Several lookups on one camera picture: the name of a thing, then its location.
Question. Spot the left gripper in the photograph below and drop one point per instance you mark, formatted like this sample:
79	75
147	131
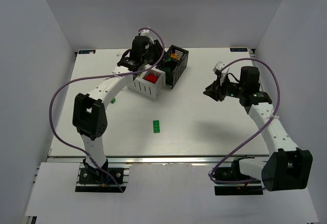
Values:
158	56

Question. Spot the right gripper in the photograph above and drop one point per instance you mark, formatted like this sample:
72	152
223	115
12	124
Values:
219	89

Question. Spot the red 2x4 lego brick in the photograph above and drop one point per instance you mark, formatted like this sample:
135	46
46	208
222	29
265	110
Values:
151	78

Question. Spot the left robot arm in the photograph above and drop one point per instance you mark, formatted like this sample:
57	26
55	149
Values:
89	114

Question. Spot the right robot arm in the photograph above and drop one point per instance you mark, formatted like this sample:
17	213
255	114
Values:
288	167

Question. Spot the black two-compartment container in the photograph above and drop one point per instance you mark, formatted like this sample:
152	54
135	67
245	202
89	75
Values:
177	66

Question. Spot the white two-compartment container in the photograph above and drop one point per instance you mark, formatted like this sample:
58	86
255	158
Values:
146	88

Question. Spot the blue corner label right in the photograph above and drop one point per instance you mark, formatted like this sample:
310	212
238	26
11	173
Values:
238	49

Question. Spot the blue corner label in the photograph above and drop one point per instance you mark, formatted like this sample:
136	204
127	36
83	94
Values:
238	49
86	51

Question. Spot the green 2x4 lego plate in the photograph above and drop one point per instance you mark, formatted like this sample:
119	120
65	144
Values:
156	126

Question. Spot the blue corner label left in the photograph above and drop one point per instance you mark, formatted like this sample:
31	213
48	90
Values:
86	51

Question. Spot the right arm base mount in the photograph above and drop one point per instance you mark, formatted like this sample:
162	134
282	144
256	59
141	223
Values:
234	183

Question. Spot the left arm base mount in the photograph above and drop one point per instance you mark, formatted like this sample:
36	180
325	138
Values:
93	180

